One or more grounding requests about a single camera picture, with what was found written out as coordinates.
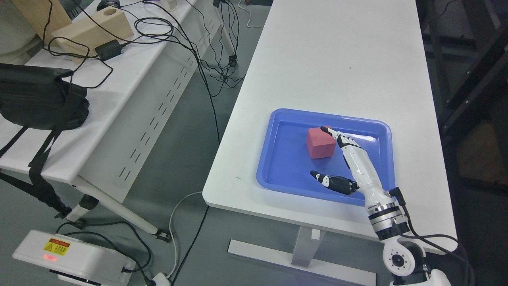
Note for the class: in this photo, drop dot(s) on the white desk with leg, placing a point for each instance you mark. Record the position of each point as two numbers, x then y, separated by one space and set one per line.
362 58

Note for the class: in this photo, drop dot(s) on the white black charger box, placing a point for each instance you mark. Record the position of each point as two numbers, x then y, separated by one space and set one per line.
75 261

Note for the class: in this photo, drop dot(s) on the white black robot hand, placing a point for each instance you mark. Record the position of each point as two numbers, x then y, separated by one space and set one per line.
366 179

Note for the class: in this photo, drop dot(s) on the white folding table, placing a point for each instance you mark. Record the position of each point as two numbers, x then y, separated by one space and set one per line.
127 113

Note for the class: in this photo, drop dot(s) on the black metal shelf rack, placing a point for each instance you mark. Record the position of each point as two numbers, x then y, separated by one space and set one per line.
466 40

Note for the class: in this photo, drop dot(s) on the wooden block with hole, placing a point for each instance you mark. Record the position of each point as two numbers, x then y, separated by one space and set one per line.
83 36

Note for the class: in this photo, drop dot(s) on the blue plastic tray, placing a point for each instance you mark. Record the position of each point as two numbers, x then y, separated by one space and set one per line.
285 163

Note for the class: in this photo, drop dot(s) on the black power adapter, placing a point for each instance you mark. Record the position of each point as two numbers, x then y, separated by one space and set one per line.
109 50

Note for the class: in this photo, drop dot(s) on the white power strip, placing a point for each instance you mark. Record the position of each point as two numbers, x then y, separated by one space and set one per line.
161 280

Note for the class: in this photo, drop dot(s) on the black bag with straps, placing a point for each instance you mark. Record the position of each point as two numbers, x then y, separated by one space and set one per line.
40 98

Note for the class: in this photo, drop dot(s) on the pink foam block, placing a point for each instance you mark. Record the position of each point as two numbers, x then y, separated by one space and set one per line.
319 144

